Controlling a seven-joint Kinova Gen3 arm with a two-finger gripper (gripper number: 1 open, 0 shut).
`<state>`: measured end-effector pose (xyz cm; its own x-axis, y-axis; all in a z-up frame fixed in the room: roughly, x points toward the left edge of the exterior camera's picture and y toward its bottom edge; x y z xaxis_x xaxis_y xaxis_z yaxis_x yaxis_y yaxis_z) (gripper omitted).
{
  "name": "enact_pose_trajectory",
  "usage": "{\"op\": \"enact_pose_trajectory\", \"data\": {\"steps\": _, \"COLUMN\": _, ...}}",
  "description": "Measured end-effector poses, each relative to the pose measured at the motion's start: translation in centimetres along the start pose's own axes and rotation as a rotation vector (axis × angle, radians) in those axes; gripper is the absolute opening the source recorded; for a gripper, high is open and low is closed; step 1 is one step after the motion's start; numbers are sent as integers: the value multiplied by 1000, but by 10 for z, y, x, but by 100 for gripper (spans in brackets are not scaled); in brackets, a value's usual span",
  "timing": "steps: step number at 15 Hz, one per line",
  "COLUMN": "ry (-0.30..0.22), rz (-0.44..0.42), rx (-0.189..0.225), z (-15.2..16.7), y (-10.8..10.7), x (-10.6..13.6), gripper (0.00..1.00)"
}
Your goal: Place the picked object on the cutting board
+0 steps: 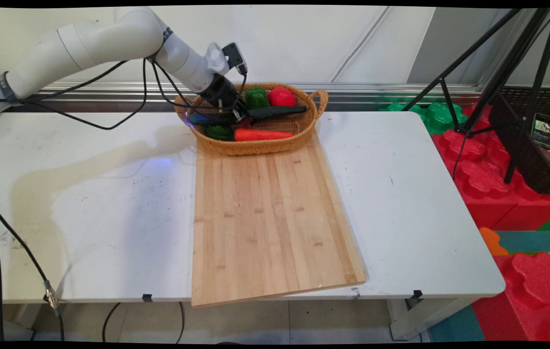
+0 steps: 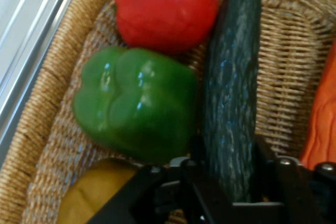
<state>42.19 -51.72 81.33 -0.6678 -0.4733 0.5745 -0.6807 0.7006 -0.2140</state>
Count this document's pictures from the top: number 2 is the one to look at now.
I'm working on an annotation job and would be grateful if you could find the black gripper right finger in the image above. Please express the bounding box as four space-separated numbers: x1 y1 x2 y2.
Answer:
251 135 336 224

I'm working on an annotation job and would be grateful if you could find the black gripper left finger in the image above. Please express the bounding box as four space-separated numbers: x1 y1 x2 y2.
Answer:
86 134 235 224

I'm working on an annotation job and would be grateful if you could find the dark green cucumber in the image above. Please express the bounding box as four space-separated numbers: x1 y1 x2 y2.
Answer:
201 0 264 204

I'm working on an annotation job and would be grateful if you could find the yellow bell pepper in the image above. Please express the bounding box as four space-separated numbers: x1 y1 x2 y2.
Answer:
57 157 139 224

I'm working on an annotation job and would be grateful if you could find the orange carrot with green top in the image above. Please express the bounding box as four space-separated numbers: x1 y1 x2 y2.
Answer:
299 39 336 171

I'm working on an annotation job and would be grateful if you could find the green bell pepper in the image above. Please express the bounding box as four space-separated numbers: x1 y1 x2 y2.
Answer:
72 46 200 164

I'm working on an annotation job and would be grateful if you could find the red bell pepper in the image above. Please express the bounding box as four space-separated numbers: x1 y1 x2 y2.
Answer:
112 0 220 54

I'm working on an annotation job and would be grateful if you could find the woven wicker basket with handles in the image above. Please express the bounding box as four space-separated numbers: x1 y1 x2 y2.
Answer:
0 0 336 224

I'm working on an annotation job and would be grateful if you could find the aluminium wall rail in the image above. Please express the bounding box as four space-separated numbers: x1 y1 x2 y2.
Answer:
0 0 90 167

